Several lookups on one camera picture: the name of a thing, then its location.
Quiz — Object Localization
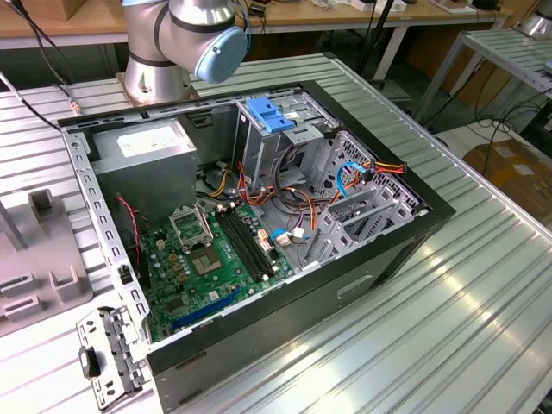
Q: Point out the red yellow power wire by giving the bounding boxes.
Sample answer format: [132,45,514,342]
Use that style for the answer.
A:
[361,158,409,185]

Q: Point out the grey metal disk bay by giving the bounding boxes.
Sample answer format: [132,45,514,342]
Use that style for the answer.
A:
[301,129,432,273]

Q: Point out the black RAM slot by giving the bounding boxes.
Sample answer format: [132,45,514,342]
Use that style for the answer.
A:
[224,205,276,279]
[229,204,280,277]
[215,209,267,284]
[220,207,271,281]

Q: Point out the grey optical drive cage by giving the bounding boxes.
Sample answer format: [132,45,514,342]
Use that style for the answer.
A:
[235,92,342,195]

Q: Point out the CPU socket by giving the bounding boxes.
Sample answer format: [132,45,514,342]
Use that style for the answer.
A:
[189,245,225,277]

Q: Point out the blue plastic drive latch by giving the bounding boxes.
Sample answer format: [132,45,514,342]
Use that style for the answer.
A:
[246,97,294,135]

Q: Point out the metal socket cover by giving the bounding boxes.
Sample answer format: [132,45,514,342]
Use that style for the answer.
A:
[168,204,216,254]

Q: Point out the green motherboard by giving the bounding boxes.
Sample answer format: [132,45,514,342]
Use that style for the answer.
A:
[140,202,297,344]

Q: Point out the black PC case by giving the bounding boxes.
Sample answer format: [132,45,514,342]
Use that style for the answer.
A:
[57,79,457,414]

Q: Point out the blue expansion slot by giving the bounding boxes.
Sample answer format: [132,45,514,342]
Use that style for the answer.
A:
[171,287,242,333]

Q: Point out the grey power supply unit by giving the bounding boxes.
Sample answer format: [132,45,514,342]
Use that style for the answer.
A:
[88,118,198,221]

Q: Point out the wooden desk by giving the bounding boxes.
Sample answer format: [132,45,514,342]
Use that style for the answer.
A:
[0,0,515,83]

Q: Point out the small white box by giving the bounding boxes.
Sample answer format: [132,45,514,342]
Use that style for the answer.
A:
[349,0,407,13]

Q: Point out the flat cardboard box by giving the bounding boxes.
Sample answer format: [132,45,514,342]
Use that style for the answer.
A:
[463,137,552,221]

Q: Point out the grey parts rack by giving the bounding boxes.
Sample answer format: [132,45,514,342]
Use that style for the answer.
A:
[0,188,96,340]

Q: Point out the orange black wire bundle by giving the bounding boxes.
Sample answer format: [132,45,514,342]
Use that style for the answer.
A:
[235,144,346,236]

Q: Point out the yellow black power wires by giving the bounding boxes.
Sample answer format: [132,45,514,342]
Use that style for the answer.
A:
[196,161,236,199]

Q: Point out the blue data wire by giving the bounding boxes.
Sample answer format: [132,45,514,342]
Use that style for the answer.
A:
[270,162,373,248]

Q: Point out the red black fan wire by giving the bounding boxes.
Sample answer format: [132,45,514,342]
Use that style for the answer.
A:
[115,194,150,271]

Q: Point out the metal hinged rear bracket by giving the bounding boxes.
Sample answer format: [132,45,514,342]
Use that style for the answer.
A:
[75,304,153,411]

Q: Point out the black cable metal plug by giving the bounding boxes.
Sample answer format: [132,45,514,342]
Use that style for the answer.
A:
[0,0,84,116]

